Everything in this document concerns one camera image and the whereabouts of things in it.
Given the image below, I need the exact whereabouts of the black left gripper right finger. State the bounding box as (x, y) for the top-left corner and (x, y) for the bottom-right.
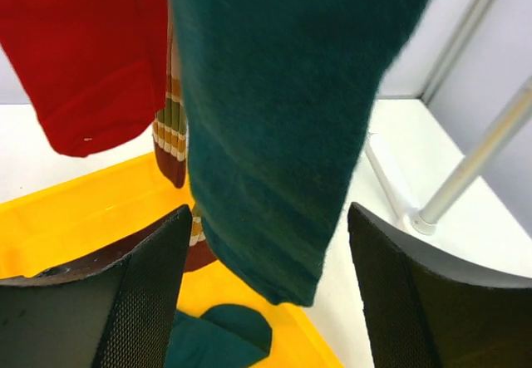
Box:
(347, 203), (531, 368)

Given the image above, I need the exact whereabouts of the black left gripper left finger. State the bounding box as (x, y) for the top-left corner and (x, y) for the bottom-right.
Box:
(1, 205), (192, 367)

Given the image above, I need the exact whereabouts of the dark teal sock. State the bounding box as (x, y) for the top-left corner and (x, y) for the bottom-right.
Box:
(165, 304), (273, 368)
(172, 0), (429, 307)

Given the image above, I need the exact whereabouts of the silver clothes rack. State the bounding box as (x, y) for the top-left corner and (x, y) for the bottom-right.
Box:
(363, 0), (532, 236)

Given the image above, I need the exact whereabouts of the yellow plastic tray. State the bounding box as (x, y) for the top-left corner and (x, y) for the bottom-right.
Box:
(1, 155), (341, 367)

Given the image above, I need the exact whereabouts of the striped beige maroon sock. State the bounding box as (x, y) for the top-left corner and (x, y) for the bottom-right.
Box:
(152, 24), (216, 272)

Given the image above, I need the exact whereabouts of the red sock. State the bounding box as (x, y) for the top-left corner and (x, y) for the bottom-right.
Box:
(1, 0), (168, 157)

